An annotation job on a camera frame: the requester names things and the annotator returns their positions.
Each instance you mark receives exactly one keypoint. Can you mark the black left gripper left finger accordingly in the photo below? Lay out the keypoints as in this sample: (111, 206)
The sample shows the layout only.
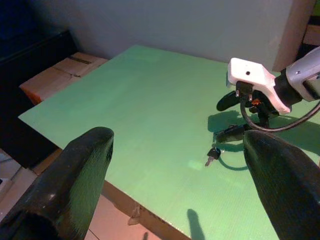
(70, 180)

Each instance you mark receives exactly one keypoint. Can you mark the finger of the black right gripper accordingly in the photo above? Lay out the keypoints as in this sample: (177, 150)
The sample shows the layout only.
(264, 121)
(226, 103)

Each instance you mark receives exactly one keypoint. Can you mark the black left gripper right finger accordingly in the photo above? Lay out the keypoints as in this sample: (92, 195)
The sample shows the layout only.
(287, 187)

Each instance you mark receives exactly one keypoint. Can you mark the green foam board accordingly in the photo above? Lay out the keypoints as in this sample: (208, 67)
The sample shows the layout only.
(150, 112)

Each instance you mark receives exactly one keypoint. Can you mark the black cabinet with glass top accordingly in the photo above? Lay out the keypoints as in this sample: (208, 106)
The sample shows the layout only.
(30, 65)

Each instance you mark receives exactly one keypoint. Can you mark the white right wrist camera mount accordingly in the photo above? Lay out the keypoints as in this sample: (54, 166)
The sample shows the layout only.
(247, 68)

